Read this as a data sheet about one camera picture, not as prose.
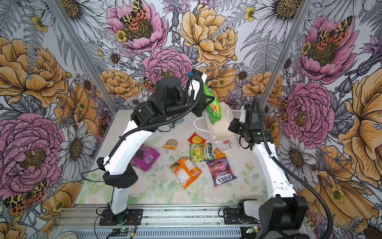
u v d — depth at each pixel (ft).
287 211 1.29
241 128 2.13
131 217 2.40
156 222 2.39
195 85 1.67
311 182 2.38
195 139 3.35
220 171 2.85
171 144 3.25
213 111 1.84
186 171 2.86
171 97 1.47
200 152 3.09
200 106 1.59
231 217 2.40
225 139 2.53
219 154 3.16
